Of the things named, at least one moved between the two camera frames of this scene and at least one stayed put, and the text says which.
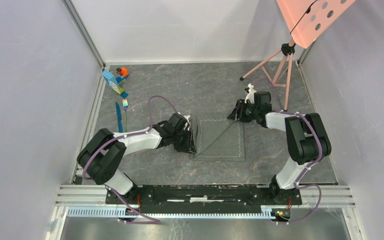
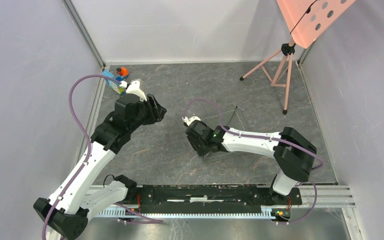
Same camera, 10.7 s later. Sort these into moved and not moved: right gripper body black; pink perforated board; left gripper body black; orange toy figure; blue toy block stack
Moved: right gripper body black; left gripper body black
Not moved: orange toy figure; blue toy block stack; pink perforated board
